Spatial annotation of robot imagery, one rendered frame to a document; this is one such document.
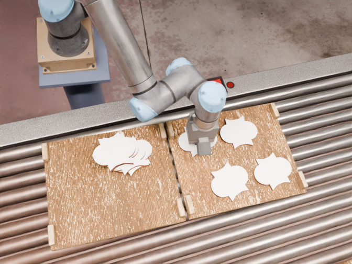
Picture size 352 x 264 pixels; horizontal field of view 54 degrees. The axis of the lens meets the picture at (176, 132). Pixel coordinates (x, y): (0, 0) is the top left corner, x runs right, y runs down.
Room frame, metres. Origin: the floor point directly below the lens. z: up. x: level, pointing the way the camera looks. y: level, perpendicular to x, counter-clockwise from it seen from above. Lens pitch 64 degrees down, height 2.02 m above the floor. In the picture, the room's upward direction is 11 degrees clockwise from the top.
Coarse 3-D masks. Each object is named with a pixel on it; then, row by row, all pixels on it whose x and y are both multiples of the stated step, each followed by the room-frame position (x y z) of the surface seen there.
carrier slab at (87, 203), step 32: (64, 160) 0.35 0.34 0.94; (160, 160) 0.41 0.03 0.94; (64, 192) 0.24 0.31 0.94; (96, 192) 0.26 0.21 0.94; (128, 192) 0.28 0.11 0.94; (160, 192) 0.30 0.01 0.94; (64, 224) 0.15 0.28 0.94; (96, 224) 0.17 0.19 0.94; (128, 224) 0.18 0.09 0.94; (160, 224) 0.20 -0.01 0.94
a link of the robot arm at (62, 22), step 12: (48, 0) 0.78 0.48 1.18; (60, 0) 0.79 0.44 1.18; (72, 0) 0.80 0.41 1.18; (48, 12) 0.74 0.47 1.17; (60, 12) 0.75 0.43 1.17; (72, 12) 0.78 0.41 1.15; (84, 12) 0.81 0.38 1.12; (48, 24) 0.75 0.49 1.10; (60, 24) 0.74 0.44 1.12; (72, 24) 0.77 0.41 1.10; (60, 36) 0.74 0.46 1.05
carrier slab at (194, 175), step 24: (264, 120) 0.63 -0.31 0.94; (216, 144) 0.51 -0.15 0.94; (264, 144) 0.54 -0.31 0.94; (192, 168) 0.40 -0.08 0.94; (216, 168) 0.42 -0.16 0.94; (192, 192) 0.32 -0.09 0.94; (240, 192) 0.35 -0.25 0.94; (264, 192) 0.37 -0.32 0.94; (288, 192) 0.38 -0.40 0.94; (192, 216) 0.24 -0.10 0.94
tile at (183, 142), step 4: (184, 128) 0.54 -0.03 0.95; (180, 136) 0.50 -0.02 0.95; (184, 136) 0.51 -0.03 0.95; (216, 136) 0.53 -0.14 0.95; (180, 140) 0.49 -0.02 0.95; (184, 140) 0.49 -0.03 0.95; (216, 140) 0.51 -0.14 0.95; (180, 144) 0.47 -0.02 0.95; (184, 144) 0.48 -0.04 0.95; (188, 144) 0.48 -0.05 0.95; (192, 144) 0.48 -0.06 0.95; (212, 144) 0.50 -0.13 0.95; (184, 148) 0.46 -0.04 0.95; (188, 148) 0.46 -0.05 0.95; (192, 148) 0.47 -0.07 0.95; (196, 148) 0.47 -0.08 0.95; (192, 152) 0.45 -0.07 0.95; (196, 152) 0.46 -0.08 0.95; (192, 156) 0.44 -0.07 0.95
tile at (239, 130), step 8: (224, 120) 0.60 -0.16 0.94; (232, 120) 0.60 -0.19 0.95; (240, 120) 0.61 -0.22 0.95; (224, 128) 0.56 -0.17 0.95; (232, 128) 0.57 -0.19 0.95; (240, 128) 0.58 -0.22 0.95; (248, 128) 0.58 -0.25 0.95; (256, 128) 0.59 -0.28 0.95; (224, 136) 0.53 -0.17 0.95; (232, 136) 0.54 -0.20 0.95; (240, 136) 0.55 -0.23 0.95; (248, 136) 0.55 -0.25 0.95; (232, 144) 0.52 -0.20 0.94; (240, 144) 0.52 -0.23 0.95; (248, 144) 0.52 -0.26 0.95
